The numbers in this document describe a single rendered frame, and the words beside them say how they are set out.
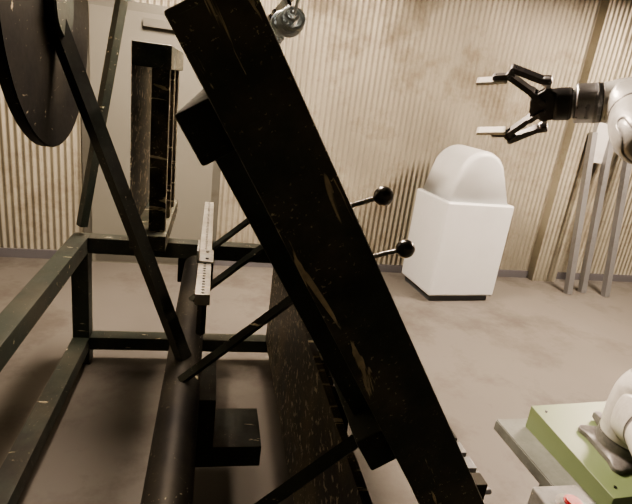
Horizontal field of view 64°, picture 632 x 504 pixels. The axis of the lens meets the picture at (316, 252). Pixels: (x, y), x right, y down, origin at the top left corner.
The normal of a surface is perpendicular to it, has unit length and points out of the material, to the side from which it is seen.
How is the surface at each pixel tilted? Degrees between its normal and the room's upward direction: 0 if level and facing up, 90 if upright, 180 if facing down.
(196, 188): 90
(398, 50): 90
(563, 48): 90
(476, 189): 90
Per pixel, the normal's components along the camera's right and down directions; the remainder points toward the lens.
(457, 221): 0.29, 0.33
